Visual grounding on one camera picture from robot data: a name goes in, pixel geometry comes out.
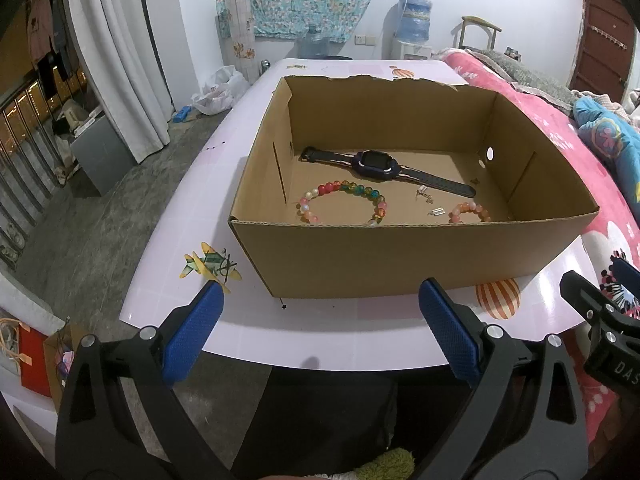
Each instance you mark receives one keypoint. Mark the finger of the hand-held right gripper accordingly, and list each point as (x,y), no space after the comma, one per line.
(580,292)
(627,277)

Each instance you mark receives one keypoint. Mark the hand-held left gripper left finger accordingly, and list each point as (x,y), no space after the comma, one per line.
(197,320)

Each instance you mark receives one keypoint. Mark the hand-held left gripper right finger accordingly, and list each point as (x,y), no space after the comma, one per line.
(450,330)

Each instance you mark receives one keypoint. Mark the brown cardboard box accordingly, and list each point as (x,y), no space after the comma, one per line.
(400,255)

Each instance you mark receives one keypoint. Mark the gold hoop earrings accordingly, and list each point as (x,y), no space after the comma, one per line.
(437,211)

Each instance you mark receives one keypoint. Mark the small dangling earring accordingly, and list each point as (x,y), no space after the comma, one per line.
(425,194)

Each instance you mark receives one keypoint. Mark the blue printed quilt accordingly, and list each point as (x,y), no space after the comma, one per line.
(607,140)

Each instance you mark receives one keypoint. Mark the brown paper bag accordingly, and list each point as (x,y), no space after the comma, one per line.
(62,355)

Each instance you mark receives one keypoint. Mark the green fluffy cloth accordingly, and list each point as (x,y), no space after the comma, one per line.
(385,465)

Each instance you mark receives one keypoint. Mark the pink printed blanket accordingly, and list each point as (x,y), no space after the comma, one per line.
(550,140)

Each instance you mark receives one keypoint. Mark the red paper bag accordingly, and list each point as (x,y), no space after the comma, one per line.
(35,360)

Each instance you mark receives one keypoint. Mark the black smartwatch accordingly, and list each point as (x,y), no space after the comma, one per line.
(375,162)

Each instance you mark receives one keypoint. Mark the grey cabinet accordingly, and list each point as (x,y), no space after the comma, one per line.
(102,152)

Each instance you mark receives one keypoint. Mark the small blue packet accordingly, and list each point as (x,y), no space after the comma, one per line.
(182,115)

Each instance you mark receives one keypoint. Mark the grey fuzzy blanket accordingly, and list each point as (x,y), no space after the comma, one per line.
(530,77)

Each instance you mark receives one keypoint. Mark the white plastic bag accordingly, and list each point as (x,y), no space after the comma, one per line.
(220,92)

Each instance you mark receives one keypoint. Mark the brown door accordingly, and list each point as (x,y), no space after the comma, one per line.
(602,45)

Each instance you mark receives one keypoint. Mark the white stool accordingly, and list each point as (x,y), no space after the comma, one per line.
(70,117)

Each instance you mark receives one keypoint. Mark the white curtain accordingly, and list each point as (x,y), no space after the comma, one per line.
(120,60)

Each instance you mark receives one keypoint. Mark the metal railing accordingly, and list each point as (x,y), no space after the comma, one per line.
(20,110)

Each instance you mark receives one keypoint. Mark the white water dispenser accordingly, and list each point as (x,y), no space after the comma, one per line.
(412,50)

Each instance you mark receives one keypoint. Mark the wooden chair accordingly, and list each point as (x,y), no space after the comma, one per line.
(480,22)

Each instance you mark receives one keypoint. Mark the clear empty water jug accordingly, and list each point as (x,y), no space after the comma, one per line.
(314,42)

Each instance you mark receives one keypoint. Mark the hanging clothes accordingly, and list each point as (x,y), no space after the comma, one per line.
(47,45)

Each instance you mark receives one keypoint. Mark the blue water bottle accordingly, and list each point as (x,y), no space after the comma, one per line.
(415,17)

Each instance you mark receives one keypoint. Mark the wall socket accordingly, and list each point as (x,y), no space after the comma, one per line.
(366,40)

